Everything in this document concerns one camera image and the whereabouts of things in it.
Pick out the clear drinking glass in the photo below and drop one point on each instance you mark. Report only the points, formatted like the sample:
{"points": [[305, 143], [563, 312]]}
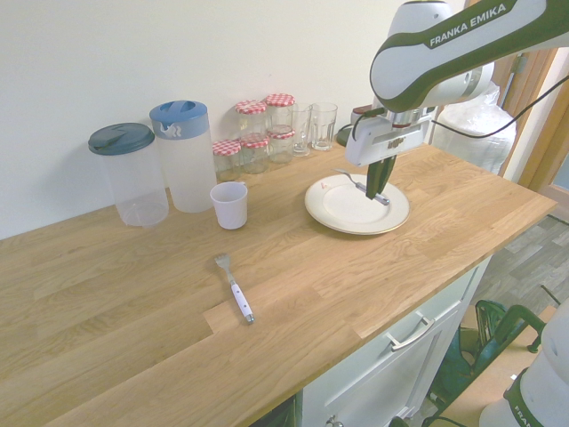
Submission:
{"points": [[324, 126], [302, 129]]}

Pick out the clear pitcher with teal lid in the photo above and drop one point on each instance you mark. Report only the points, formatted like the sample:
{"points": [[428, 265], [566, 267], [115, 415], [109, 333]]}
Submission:
{"points": [[133, 178]]}

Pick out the glass jar red checked lid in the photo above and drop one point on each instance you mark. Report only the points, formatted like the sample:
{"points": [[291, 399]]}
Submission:
{"points": [[250, 119], [254, 153], [281, 144], [280, 109], [226, 160]]}

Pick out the clear pitcher with blue lid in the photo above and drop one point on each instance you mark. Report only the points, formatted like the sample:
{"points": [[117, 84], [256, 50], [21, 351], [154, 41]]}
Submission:
{"points": [[186, 164]]}

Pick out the white plate with gold rim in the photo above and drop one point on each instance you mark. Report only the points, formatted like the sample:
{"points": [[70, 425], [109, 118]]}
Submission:
{"points": [[351, 213]]}

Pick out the white plastic cup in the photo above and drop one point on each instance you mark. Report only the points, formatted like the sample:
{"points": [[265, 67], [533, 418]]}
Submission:
{"points": [[229, 207]]}

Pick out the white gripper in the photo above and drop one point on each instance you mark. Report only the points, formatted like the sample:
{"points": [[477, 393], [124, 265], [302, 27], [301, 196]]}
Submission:
{"points": [[382, 140]]}

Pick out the silver cabinet knob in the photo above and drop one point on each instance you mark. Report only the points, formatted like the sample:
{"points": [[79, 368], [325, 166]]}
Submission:
{"points": [[333, 421]]}

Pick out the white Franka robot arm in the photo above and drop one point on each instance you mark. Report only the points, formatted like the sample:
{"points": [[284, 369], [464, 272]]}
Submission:
{"points": [[413, 66]]}

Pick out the wooden door frame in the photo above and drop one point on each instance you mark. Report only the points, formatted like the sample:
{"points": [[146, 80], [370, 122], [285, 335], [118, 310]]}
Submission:
{"points": [[533, 133]]}

